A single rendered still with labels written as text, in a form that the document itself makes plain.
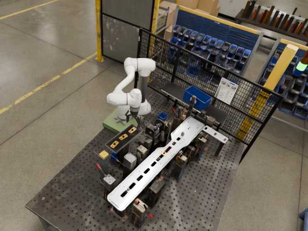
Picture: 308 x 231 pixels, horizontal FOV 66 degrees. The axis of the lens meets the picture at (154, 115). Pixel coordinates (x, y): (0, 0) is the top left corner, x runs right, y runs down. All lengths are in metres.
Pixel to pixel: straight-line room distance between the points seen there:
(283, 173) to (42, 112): 3.94
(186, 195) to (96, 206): 0.89
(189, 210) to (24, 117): 2.95
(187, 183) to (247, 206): 1.21
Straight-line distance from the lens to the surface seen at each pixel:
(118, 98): 1.99
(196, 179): 2.68
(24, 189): 3.48
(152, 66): 2.49
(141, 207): 2.02
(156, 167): 2.30
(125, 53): 4.97
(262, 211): 3.69
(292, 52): 2.57
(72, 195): 2.50
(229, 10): 8.95
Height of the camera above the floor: 2.89
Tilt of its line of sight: 44 degrees down
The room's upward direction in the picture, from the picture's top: 10 degrees clockwise
